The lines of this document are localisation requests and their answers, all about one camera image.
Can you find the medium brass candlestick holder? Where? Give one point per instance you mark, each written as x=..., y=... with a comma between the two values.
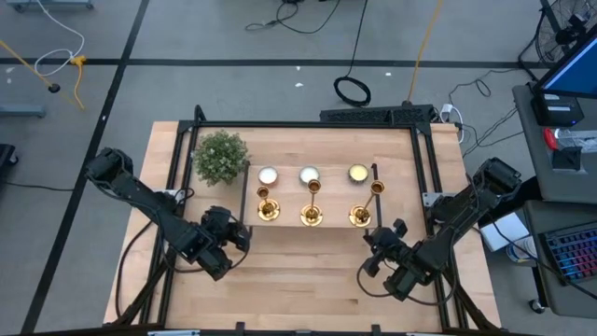
x=360, y=217

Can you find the black desk printer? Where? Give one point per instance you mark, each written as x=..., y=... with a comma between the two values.
x=557, y=112

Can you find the blue-lit computer monitor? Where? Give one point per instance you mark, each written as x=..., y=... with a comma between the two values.
x=578, y=70

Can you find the white paper box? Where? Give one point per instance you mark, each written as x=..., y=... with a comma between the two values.
x=506, y=228

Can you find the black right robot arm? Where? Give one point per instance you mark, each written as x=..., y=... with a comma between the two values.
x=457, y=214

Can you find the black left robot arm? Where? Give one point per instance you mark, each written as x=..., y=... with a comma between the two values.
x=140, y=196

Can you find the wooden riser shelf black legs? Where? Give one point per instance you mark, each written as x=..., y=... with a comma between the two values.
x=289, y=196

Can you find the grey cart base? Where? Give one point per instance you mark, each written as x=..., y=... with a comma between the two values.
x=46, y=4

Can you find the white power adapter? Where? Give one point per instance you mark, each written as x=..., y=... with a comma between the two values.
x=448, y=110

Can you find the blue white round tub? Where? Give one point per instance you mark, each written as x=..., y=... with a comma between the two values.
x=517, y=252

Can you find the black floor object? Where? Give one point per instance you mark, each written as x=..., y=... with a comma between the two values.
x=5, y=156

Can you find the short brass candlestick holder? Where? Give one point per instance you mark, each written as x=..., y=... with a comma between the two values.
x=268, y=211

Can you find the small black desk box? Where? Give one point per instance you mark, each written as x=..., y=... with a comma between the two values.
x=566, y=158

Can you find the rainbow backlit keyboard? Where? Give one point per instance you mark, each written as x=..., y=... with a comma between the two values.
x=576, y=254

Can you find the clear plastic bag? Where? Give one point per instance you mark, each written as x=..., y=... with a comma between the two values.
x=578, y=139

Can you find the black diagonal bar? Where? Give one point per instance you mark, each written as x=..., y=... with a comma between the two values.
x=510, y=201

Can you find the grey floor bar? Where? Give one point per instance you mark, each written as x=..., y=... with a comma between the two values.
x=23, y=110

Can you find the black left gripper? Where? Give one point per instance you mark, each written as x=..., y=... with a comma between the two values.
x=223, y=233

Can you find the tall brass candlestick holder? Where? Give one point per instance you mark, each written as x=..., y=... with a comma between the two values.
x=311, y=215

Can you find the grey rolling cart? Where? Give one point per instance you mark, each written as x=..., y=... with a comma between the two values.
x=536, y=224

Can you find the yellow-green tealight candle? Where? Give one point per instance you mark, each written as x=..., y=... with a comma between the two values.
x=358, y=172

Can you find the black floor fan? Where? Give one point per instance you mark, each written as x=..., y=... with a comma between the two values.
x=550, y=42

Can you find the grey desk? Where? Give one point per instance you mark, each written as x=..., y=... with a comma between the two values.
x=536, y=158

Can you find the green potted plant black pot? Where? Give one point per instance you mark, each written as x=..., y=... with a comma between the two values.
x=220, y=158

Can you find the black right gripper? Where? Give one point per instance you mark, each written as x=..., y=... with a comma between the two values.
x=389, y=245

